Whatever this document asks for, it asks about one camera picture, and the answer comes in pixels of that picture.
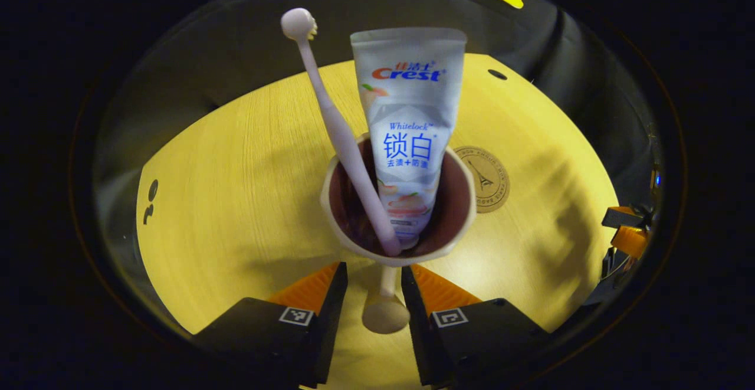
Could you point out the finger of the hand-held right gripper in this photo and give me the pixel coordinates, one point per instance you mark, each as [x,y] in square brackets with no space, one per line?
[628,241]

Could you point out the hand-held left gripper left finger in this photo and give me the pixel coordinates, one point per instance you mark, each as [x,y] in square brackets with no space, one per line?
[327,325]

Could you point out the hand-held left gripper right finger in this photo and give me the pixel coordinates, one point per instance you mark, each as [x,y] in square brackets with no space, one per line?
[420,325]

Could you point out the cream cup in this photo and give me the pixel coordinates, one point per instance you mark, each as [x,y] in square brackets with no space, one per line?
[454,201]

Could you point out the round brown coaster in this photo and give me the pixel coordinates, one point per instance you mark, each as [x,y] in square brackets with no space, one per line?
[492,183]

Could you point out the pale pink toothbrush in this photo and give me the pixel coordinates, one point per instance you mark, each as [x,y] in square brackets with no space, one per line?
[330,112]

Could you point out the white toothpaste tube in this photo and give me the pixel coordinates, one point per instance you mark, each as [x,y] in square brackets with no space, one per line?
[410,101]

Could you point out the black backdrop cloth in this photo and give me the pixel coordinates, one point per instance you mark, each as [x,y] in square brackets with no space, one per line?
[236,42]

